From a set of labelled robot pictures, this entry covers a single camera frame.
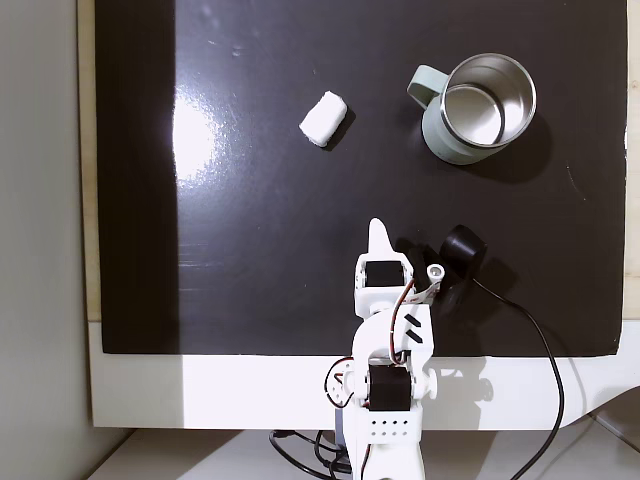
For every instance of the red white mounting tape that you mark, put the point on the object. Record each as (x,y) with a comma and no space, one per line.
(422,295)

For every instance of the pale green steel cup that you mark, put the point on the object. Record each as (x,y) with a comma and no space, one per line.
(450,145)

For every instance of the black table mat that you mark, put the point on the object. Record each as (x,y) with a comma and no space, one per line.
(250,275)

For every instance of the black oval camera box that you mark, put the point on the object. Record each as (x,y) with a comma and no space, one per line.
(462,250)

